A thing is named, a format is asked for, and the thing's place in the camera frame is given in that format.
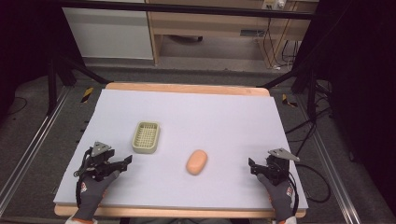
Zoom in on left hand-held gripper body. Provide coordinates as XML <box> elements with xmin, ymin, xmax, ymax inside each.
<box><xmin>81</xmin><ymin>141</ymin><xmax>126</xmax><ymax>182</ymax></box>

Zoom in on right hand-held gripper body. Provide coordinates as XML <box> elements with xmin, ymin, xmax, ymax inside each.
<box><xmin>257</xmin><ymin>147</ymin><xmax>302</xmax><ymax>187</ymax></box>

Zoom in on pale green soap dish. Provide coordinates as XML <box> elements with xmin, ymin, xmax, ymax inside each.
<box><xmin>131</xmin><ymin>120</ymin><xmax>162</xmax><ymax>155</ymax></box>

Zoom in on orange soap bar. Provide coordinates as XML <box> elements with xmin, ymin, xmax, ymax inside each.
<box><xmin>185</xmin><ymin>148</ymin><xmax>209</xmax><ymax>176</ymax></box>

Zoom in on person's right hand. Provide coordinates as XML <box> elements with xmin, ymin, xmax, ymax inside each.
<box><xmin>256</xmin><ymin>173</ymin><xmax>295</xmax><ymax>223</ymax></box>

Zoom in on person's left hand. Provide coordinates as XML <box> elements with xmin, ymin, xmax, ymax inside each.
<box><xmin>72</xmin><ymin>170</ymin><xmax>121</xmax><ymax>222</ymax></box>

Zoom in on yellow black striped marker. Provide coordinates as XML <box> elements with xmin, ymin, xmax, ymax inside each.
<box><xmin>80</xmin><ymin>86</ymin><xmax>94</xmax><ymax>104</ymax></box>
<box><xmin>281</xmin><ymin>93</ymin><xmax>299</xmax><ymax>109</ymax></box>

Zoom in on white foam board mat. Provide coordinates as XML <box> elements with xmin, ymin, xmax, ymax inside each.
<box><xmin>52</xmin><ymin>89</ymin><xmax>309</xmax><ymax>210</ymax></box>

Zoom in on wooden table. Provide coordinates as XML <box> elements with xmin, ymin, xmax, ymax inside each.
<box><xmin>53</xmin><ymin>81</ymin><xmax>308</xmax><ymax>219</ymax></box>

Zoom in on white cabinet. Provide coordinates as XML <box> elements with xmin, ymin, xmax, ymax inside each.
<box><xmin>62</xmin><ymin>7</ymin><xmax>155</xmax><ymax>61</ymax></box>

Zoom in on wooden desk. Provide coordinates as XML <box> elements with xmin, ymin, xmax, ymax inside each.
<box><xmin>145</xmin><ymin>0</ymin><xmax>319</xmax><ymax>68</ymax></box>

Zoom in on white power strip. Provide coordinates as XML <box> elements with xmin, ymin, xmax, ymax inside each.
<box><xmin>262</xmin><ymin>0</ymin><xmax>287</xmax><ymax>10</ymax></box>

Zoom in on right hand-held gripper cable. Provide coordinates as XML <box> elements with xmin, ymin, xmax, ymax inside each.
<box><xmin>287</xmin><ymin>171</ymin><xmax>301</xmax><ymax>217</ymax></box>

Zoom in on black floor cable loop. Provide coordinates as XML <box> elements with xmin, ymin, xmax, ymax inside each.
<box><xmin>294</xmin><ymin>162</ymin><xmax>332</xmax><ymax>204</ymax></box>

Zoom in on metal floor rail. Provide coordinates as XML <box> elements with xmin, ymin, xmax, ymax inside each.
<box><xmin>0</xmin><ymin>86</ymin><xmax>73</xmax><ymax>217</ymax></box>
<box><xmin>298</xmin><ymin>92</ymin><xmax>362</xmax><ymax>224</ymax></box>

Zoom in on hanging desk cables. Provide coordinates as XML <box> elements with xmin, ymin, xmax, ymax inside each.
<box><xmin>262</xmin><ymin>17</ymin><xmax>301</xmax><ymax>70</ymax></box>

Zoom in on black metal frame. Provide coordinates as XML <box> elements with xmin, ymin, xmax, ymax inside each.
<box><xmin>46</xmin><ymin>0</ymin><xmax>318</xmax><ymax>117</ymax></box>

